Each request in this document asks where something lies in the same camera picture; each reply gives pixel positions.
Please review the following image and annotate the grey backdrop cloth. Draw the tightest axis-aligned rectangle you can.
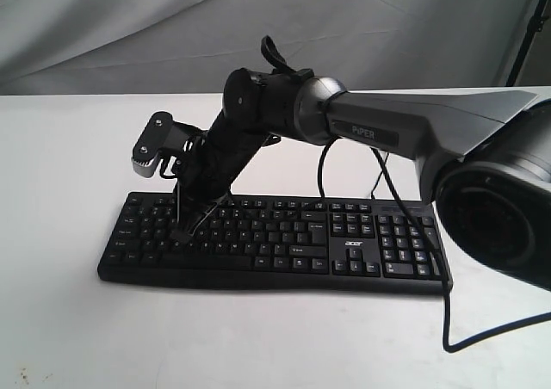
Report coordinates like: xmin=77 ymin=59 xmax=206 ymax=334
xmin=1 ymin=0 xmax=536 ymax=95

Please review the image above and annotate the black keyboard USB cable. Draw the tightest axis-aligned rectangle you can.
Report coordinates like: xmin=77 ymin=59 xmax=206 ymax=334
xmin=369 ymin=148 xmax=395 ymax=201

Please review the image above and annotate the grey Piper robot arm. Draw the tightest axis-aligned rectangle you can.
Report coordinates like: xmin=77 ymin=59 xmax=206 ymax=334
xmin=175 ymin=37 xmax=550 ymax=289

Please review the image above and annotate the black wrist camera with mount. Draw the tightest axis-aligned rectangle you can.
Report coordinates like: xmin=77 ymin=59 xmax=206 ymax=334
xmin=131 ymin=111 xmax=204 ymax=178

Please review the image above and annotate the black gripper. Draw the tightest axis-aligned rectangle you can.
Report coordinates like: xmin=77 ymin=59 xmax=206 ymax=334
xmin=170 ymin=108 xmax=269 ymax=244

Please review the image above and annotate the black Acer keyboard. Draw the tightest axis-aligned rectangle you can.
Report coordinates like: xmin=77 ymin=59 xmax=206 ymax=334
xmin=97 ymin=192 xmax=453 ymax=295

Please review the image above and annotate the black tripod stand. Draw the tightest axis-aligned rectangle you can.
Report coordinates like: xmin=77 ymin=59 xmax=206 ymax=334
xmin=505 ymin=0 xmax=549 ymax=87

